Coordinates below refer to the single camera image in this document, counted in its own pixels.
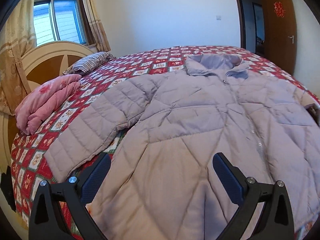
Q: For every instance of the lilac quilted puffer jacket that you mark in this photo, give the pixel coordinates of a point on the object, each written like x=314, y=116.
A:
x=161, y=184

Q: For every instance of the right beige curtain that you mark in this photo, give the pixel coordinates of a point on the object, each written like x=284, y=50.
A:
x=96, y=26

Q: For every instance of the red patterned bed cover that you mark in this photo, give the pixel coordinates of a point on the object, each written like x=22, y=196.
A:
x=56, y=210

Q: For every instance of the beige curtain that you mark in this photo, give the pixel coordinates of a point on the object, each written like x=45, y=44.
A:
x=17, y=38
x=96, y=26

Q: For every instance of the red double happiness decal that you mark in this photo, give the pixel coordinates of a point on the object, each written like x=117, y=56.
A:
x=279, y=9

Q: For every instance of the left beige curtain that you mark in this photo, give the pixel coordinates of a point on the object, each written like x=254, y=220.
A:
x=17, y=38

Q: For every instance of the striped pillow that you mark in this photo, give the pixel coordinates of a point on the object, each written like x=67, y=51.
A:
x=89, y=63

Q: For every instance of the dark wooden door frame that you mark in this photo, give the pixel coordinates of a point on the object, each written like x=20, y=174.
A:
x=252, y=31

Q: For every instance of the pink folded quilt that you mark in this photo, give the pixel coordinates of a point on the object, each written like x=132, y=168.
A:
x=43, y=101

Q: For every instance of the brown wooden door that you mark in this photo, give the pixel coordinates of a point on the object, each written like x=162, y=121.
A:
x=278, y=47

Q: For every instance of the window with blue frame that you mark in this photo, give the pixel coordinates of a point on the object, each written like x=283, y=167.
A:
x=58, y=20

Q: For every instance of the cream wooden headboard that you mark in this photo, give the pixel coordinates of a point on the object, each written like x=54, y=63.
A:
x=41, y=64

